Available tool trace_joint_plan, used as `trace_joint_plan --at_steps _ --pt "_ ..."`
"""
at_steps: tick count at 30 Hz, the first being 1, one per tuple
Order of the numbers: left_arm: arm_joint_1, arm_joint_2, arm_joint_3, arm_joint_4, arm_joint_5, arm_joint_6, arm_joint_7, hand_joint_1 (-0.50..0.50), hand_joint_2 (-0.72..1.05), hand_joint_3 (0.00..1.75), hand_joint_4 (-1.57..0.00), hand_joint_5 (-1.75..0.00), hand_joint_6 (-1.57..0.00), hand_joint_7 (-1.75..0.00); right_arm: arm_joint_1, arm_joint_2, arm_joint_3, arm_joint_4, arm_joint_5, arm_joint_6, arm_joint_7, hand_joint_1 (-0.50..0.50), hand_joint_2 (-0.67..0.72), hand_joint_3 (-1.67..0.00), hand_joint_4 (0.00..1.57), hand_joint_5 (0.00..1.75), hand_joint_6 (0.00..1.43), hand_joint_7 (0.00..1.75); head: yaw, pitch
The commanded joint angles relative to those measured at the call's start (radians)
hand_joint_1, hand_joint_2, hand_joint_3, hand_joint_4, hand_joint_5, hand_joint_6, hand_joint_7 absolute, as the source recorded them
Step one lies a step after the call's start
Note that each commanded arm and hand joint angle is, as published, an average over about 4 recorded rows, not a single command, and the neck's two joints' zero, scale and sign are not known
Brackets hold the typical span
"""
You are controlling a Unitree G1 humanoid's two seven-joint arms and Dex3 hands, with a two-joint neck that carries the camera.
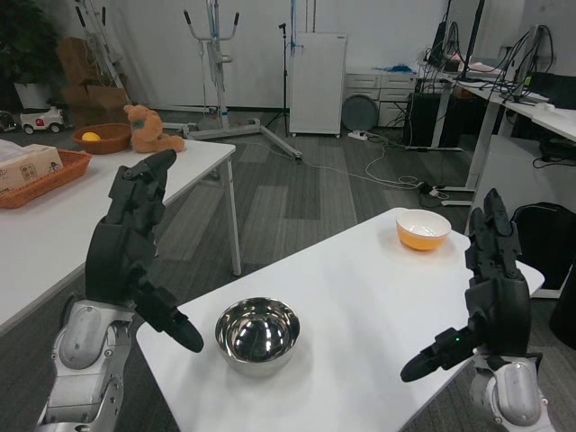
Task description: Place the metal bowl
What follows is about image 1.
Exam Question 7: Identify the black laptop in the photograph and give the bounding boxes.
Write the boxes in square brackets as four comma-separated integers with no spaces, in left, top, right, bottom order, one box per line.
[529,71,576,109]

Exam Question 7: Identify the white drawer unit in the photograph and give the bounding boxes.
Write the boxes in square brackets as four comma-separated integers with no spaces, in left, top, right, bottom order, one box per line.
[344,71,418,128]

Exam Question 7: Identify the brown teddy bear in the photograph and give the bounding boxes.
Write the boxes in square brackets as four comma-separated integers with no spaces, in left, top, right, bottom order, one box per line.
[122,103,186,154]

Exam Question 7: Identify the orange bowl white inside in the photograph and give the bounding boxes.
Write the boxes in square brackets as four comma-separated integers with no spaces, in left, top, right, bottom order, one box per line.
[395,209,452,252]

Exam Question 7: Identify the white office desk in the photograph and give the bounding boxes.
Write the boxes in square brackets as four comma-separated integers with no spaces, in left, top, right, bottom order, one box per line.
[418,67,576,301]

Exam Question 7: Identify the white toy car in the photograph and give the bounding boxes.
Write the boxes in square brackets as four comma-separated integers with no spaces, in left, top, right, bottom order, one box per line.
[20,105,68,135]

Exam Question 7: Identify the green potted plant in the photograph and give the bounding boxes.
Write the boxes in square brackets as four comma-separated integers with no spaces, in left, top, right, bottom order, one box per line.
[0,0,62,111]

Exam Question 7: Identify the black waste bin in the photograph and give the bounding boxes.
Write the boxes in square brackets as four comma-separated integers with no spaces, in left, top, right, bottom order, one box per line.
[548,290,576,350]

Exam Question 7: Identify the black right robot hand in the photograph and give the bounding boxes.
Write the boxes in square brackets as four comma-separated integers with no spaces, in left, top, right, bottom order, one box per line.
[399,187,532,384]

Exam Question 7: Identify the black microphone stand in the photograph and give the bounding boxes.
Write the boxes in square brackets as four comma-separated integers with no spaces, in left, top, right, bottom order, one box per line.
[263,22,294,137]

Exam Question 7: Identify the rectangular orange wicker basket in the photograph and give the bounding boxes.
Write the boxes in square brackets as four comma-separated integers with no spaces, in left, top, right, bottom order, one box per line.
[0,149,94,211]

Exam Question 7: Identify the black floor power adapter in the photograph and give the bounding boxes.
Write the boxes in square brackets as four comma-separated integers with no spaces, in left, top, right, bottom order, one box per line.
[419,181,447,200]

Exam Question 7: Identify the black upright pole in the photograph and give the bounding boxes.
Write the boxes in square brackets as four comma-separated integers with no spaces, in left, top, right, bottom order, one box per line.
[454,0,488,83]

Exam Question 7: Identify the cardboard tissue box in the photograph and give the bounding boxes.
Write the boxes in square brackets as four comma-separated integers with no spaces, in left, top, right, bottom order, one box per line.
[0,139,64,195]

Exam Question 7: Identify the white wheeled lift stand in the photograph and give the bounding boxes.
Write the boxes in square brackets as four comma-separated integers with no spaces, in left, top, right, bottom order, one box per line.
[182,8,303,163]

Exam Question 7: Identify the round grey tray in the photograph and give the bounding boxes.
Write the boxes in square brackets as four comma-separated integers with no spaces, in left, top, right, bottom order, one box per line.
[341,93,378,131]

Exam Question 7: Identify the stacked brown cardboard boxes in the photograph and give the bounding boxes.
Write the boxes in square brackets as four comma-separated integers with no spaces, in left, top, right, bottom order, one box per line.
[56,36,131,130]

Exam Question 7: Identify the round brown wicker basket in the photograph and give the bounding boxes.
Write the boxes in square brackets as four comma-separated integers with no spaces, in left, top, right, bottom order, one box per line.
[71,122,132,155]

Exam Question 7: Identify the shiny metal bowl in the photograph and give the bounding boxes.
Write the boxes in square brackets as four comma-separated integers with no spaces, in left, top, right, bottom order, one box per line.
[214,296,302,379]

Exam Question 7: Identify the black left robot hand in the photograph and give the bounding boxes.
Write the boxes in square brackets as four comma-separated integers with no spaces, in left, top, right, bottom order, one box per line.
[84,149,205,355]

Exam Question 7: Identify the black bin with liner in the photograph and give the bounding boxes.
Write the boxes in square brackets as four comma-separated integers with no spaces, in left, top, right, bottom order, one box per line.
[511,202,573,293]

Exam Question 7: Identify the computer monitor with cables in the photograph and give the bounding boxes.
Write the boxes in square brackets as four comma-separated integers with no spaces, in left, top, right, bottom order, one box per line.
[512,24,553,101]

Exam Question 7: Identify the black computer tower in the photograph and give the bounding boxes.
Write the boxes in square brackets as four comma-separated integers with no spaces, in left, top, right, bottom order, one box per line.
[407,78,464,149]

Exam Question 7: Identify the tall white cabinet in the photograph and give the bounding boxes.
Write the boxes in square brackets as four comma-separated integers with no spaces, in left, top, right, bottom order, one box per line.
[289,31,348,138]

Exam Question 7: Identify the white floor cable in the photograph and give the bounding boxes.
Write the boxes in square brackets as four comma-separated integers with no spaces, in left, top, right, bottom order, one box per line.
[364,140,423,188]

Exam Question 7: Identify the white side table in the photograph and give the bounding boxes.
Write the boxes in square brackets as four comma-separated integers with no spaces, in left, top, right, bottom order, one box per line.
[0,138,243,338]

